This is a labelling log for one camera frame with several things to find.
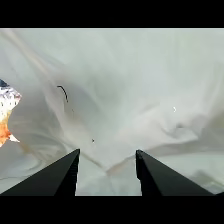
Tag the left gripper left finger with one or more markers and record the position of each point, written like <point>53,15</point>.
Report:
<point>53,178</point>

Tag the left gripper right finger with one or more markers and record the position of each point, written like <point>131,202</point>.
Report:
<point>160,180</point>

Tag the white long-sleeved shirt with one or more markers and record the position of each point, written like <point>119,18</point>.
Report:
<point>133,83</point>

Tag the black clothes hanger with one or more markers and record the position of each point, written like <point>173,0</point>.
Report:
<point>64,92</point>

